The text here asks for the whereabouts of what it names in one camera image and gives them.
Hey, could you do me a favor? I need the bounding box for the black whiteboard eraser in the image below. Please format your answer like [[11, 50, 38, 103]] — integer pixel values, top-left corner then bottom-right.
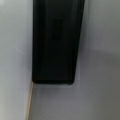
[[32, 0, 85, 84]]

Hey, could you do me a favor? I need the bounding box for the white whiteboard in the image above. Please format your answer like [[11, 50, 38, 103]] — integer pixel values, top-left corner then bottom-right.
[[0, 0, 33, 120]]

